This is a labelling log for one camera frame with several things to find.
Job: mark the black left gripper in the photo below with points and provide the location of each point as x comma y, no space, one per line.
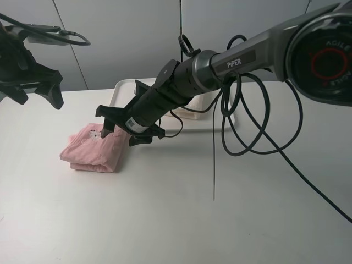
21,71

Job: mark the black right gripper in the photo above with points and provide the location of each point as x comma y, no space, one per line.
137,118

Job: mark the pink terry towel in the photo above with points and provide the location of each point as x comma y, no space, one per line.
89,151

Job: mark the cream white terry towel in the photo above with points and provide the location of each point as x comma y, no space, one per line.
196,104

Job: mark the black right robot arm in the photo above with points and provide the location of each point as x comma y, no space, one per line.
313,51

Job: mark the white rectangular plastic tray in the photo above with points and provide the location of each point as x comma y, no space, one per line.
124,92

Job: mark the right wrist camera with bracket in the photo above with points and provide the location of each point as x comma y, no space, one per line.
140,88

